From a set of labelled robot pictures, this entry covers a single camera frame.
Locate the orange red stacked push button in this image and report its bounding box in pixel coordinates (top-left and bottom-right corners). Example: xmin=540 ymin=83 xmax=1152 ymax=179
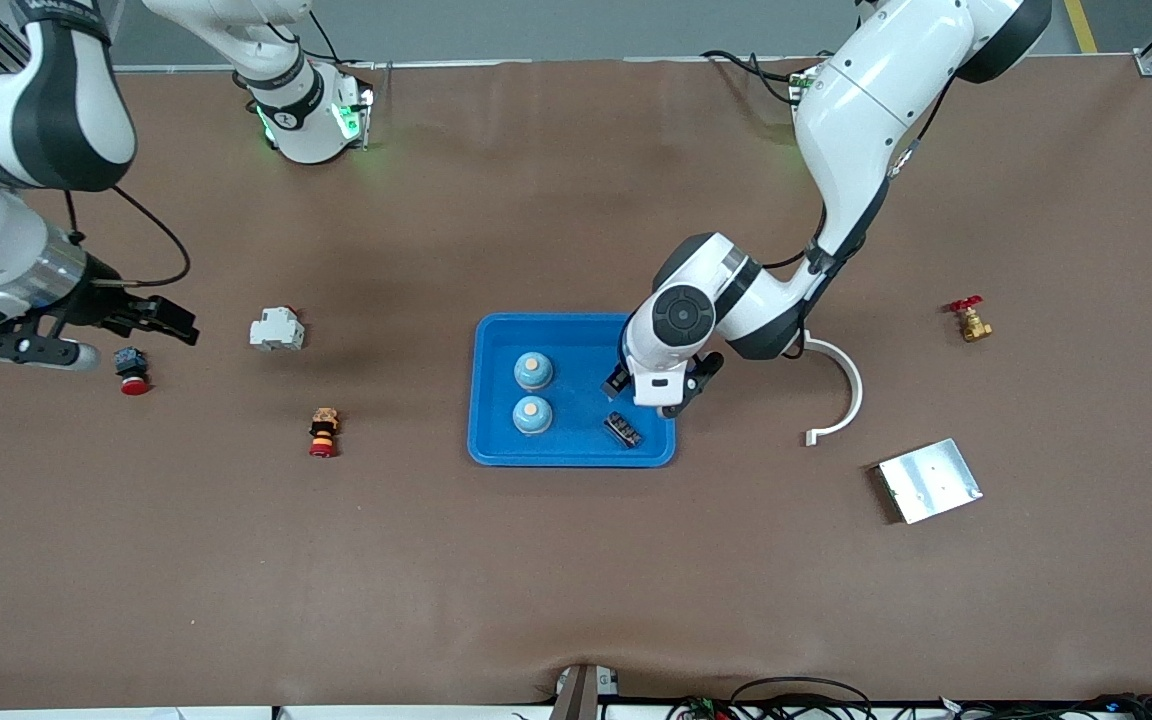
xmin=308 ymin=406 xmax=341 ymax=460

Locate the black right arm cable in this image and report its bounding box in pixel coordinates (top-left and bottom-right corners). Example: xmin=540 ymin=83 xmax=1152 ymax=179
xmin=61 ymin=185 xmax=192 ymax=291

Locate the white circuit breaker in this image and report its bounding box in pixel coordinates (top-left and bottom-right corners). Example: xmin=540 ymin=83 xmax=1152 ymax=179
xmin=249 ymin=305 xmax=306 ymax=352

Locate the light blue call bell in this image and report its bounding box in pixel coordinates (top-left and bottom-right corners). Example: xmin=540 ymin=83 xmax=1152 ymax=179
xmin=513 ymin=351 xmax=555 ymax=392
xmin=511 ymin=395 xmax=553 ymax=436

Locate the black base power cable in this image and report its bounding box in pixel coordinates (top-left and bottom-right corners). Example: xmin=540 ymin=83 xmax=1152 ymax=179
xmin=701 ymin=48 xmax=807 ymax=106

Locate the black red mushroom push button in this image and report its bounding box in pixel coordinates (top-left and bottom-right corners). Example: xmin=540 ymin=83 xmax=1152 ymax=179
xmin=113 ymin=346 xmax=151 ymax=397

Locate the grey metal mounting bracket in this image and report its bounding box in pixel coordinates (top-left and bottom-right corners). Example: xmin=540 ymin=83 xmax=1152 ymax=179
xmin=549 ymin=663 xmax=622 ymax=720

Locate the blue plastic tray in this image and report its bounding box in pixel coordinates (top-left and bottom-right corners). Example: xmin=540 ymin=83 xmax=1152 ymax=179
xmin=467 ymin=312 xmax=678 ymax=469

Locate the black cable bundle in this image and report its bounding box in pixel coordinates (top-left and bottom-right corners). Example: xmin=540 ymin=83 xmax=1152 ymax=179
xmin=936 ymin=692 xmax=1152 ymax=720

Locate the brown table cover mat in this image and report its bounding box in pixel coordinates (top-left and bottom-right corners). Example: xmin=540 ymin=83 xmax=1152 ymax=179
xmin=0 ymin=55 xmax=1152 ymax=711

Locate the black cable loop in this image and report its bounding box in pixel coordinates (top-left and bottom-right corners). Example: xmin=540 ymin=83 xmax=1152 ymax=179
xmin=731 ymin=677 xmax=874 ymax=720

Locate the white curved plastic bracket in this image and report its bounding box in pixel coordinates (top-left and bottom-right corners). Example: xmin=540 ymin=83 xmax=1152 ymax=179
xmin=802 ymin=333 xmax=864 ymax=447

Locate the silver metal plate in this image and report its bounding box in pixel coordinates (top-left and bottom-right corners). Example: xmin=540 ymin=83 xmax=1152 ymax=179
xmin=876 ymin=438 xmax=984 ymax=525

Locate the brass valve red handle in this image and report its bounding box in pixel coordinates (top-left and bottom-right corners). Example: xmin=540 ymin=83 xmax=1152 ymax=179
xmin=947 ymin=295 xmax=994 ymax=343

